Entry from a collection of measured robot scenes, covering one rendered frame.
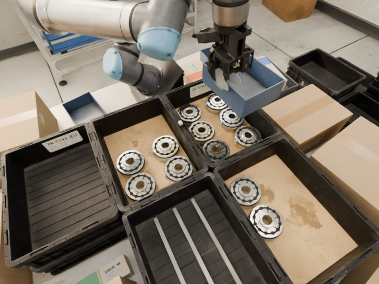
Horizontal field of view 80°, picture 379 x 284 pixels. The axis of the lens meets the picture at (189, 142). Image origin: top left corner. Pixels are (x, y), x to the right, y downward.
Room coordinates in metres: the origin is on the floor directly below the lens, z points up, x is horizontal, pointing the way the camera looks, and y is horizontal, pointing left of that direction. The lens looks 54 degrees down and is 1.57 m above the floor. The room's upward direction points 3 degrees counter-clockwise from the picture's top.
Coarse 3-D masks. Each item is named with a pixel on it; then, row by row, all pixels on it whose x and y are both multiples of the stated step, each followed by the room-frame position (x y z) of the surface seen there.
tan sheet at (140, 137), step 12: (156, 120) 0.65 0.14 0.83; (120, 132) 0.59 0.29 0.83; (132, 132) 0.59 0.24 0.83; (144, 132) 0.58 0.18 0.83; (156, 132) 0.58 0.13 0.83; (168, 132) 0.58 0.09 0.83; (108, 144) 0.53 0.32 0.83; (120, 144) 0.53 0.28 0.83; (132, 144) 0.53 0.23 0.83; (144, 144) 0.52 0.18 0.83; (144, 156) 0.47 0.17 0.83; (156, 168) 0.41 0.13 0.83; (180, 168) 0.41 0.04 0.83; (120, 180) 0.37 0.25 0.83; (156, 180) 0.36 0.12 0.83
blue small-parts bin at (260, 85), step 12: (204, 72) 0.59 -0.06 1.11; (240, 72) 0.63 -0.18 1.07; (252, 72) 0.61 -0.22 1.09; (264, 72) 0.57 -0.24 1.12; (240, 84) 0.57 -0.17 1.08; (252, 84) 0.57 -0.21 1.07; (264, 84) 0.56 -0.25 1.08; (276, 84) 0.49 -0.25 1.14; (228, 96) 0.48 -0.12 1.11; (240, 96) 0.45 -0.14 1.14; (252, 96) 0.44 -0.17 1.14; (264, 96) 0.47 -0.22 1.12; (276, 96) 0.50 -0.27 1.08; (240, 108) 0.44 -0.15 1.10; (252, 108) 0.45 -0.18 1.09
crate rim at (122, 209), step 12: (156, 96) 0.69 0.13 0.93; (168, 108) 0.62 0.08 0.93; (96, 120) 0.58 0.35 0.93; (96, 144) 0.46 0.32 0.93; (192, 144) 0.44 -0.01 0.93; (108, 168) 0.36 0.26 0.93; (204, 168) 0.35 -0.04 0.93; (108, 180) 0.32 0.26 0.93; (180, 180) 0.31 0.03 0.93; (156, 192) 0.28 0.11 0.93; (120, 204) 0.24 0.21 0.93; (132, 204) 0.24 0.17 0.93
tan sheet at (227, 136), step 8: (200, 104) 0.73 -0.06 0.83; (208, 112) 0.68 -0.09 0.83; (208, 120) 0.64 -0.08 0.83; (216, 120) 0.63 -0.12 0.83; (216, 128) 0.59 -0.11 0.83; (216, 136) 0.55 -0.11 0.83; (224, 136) 0.55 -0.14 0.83; (232, 136) 0.54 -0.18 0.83; (232, 144) 0.51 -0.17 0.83; (216, 152) 0.47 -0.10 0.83; (232, 152) 0.47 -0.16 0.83
